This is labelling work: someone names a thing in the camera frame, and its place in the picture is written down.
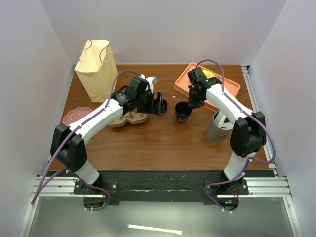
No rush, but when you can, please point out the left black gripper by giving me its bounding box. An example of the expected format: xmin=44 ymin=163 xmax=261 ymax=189
xmin=136 ymin=90 xmax=165 ymax=114

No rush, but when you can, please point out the black cup lid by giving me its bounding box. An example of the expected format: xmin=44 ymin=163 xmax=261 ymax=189
xmin=153 ymin=98 xmax=169 ymax=115

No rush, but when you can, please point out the black coffee cup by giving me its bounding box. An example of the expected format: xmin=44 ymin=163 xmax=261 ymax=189
xmin=174 ymin=101 xmax=193 ymax=123

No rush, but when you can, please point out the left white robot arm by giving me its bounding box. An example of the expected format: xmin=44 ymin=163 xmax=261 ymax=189
xmin=50 ymin=75 xmax=165 ymax=194

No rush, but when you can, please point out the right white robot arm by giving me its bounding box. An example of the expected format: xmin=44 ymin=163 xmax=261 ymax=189
xmin=188 ymin=67 xmax=267 ymax=194

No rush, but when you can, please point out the yellow woven coaster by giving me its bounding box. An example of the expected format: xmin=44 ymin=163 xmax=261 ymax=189
xmin=202 ymin=69 xmax=219 ymax=79

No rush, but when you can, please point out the cardboard cup carrier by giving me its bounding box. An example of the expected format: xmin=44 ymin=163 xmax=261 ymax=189
xmin=108 ymin=111 xmax=147 ymax=128

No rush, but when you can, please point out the grey cup of stirrers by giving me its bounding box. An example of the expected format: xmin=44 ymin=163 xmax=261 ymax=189
xmin=206 ymin=111 xmax=233 ymax=143

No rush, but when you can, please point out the brown paper bag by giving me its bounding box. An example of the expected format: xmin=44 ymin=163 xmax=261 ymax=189
xmin=75 ymin=39 xmax=118 ymax=103

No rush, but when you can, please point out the pink speckled plate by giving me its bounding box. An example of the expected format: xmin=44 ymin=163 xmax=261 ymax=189
xmin=62 ymin=107 xmax=93 ymax=126

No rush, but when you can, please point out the white strip on floor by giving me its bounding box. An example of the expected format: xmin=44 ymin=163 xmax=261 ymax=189
xmin=127 ymin=224 xmax=183 ymax=235

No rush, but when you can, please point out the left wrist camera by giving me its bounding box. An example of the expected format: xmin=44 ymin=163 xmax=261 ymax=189
xmin=145 ymin=76 xmax=158 ymax=86

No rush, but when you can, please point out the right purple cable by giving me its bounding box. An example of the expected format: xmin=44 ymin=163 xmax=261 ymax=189
xmin=195 ymin=59 xmax=276 ymax=213

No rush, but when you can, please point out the purple cable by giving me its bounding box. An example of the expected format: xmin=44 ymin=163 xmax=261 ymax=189
xmin=31 ymin=70 xmax=146 ymax=213
xmin=195 ymin=59 xmax=276 ymax=213

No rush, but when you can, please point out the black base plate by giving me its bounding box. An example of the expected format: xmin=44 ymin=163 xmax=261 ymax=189
xmin=58 ymin=170 xmax=274 ymax=208

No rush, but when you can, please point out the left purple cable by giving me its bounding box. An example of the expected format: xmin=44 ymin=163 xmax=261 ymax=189
xmin=31 ymin=70 xmax=146 ymax=213

